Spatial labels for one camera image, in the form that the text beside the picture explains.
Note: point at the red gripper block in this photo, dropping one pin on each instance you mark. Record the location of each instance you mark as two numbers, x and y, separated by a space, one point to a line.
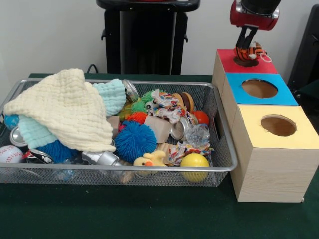
253 20

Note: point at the orange striped tiger plush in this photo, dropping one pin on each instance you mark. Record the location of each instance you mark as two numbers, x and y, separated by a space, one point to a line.
245 53

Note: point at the cream muslin cloth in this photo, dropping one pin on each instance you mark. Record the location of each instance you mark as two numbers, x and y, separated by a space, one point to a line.
64 109

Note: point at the mint green cloth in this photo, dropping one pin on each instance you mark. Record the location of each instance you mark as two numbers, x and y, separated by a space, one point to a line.
35 134

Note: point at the wooden three-hole sorting box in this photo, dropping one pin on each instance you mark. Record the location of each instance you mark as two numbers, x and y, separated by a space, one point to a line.
274 174

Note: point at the shallow clear mesh bin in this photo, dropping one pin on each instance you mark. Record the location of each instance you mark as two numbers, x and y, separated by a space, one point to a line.
99 178

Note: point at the black stand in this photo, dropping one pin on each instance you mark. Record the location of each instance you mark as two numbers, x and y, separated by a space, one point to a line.
306 49

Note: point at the dark green tablecloth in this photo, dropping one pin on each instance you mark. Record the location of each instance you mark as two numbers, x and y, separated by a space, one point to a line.
312 89
149 214

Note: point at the brown striped burger toy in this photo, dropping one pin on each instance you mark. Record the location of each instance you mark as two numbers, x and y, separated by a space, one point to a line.
185 99

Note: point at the red-orange ball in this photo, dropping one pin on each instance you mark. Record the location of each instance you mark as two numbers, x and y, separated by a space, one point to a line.
201 117

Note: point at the yellow ball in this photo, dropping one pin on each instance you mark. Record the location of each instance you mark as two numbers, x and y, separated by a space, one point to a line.
195 163

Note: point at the yellow duck plush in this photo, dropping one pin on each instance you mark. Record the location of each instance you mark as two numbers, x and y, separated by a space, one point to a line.
148 161

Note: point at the silver plastic toy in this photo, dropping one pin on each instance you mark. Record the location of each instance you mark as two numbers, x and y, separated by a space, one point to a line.
104 158

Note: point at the blue globe ball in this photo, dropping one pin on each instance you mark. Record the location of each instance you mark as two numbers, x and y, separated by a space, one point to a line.
11 122

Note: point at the white baseball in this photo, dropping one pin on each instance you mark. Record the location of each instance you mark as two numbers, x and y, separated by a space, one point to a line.
10 154

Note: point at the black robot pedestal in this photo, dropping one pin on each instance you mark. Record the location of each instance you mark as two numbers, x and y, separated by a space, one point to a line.
149 37

